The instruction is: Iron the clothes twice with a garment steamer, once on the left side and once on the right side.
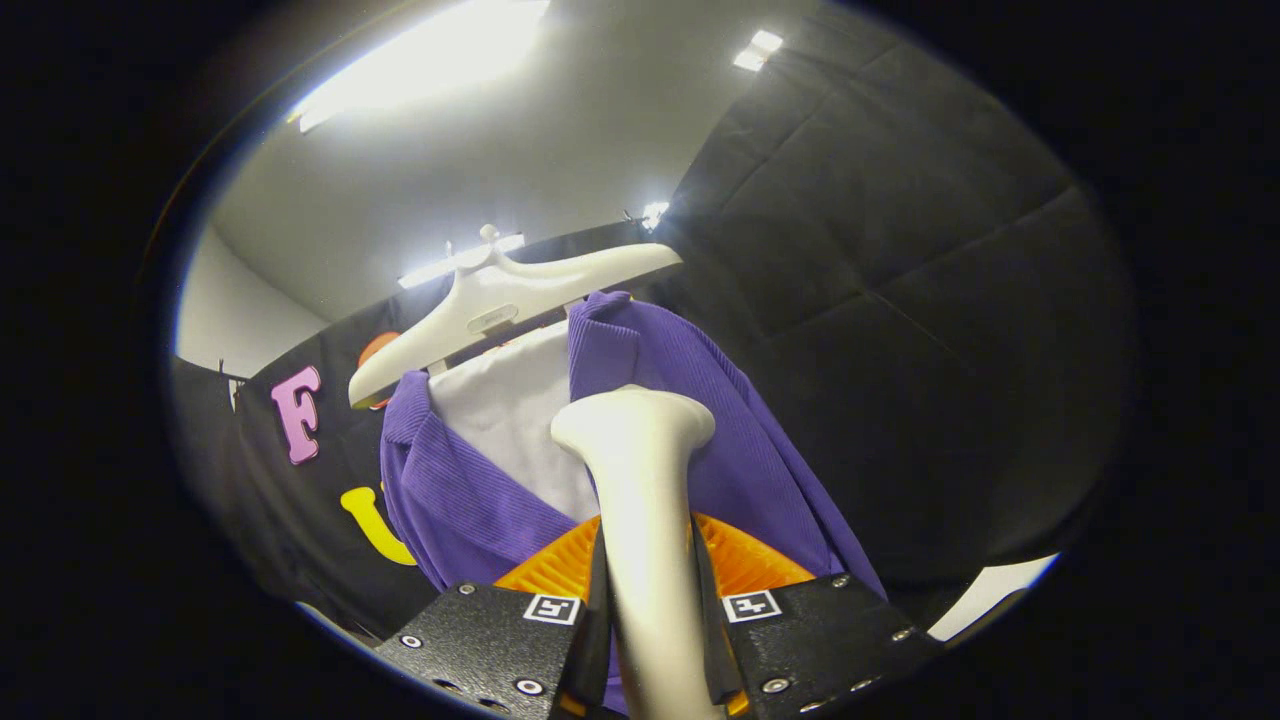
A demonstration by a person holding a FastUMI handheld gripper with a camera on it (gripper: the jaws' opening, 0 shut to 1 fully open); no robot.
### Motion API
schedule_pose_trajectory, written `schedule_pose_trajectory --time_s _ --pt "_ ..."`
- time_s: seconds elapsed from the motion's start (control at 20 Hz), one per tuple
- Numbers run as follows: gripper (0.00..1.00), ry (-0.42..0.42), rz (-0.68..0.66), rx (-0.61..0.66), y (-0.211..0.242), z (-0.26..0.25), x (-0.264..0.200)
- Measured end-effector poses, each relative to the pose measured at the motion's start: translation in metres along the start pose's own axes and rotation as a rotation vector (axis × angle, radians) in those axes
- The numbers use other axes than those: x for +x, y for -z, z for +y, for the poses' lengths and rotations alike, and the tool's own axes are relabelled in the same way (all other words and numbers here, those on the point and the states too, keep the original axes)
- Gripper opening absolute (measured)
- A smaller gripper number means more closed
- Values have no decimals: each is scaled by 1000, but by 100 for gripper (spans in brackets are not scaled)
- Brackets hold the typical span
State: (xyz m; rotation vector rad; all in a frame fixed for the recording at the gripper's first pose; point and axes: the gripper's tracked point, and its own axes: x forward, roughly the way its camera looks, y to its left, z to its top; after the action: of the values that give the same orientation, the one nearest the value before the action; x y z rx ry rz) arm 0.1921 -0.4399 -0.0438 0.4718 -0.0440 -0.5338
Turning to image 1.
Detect white shirt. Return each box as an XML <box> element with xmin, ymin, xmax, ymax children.
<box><xmin>428</xmin><ymin>320</ymin><xmax>601</xmax><ymax>526</ymax></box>

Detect white flat board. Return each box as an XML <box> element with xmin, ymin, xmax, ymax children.
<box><xmin>928</xmin><ymin>553</ymin><xmax>1059</xmax><ymax>641</ymax></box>

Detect black backdrop cloth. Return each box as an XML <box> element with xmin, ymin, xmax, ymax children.
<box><xmin>168</xmin><ymin>5</ymin><xmax>1141</xmax><ymax>641</ymax></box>

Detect white plastic clothes hanger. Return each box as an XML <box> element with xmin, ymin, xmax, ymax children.
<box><xmin>348</xmin><ymin>224</ymin><xmax>684</xmax><ymax>409</ymax></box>

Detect purple jacket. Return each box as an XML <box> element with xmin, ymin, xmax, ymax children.
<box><xmin>380</xmin><ymin>290</ymin><xmax>889</xmax><ymax>716</ymax></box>

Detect white garment steamer head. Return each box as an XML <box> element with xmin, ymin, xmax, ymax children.
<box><xmin>550</xmin><ymin>385</ymin><xmax>717</xmax><ymax>720</ymax></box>

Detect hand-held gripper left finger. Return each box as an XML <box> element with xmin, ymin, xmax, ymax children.
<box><xmin>375</xmin><ymin>515</ymin><xmax>613</xmax><ymax>720</ymax></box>

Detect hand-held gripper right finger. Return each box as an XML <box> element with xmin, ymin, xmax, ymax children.
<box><xmin>690</xmin><ymin>512</ymin><xmax>943</xmax><ymax>720</ymax></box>

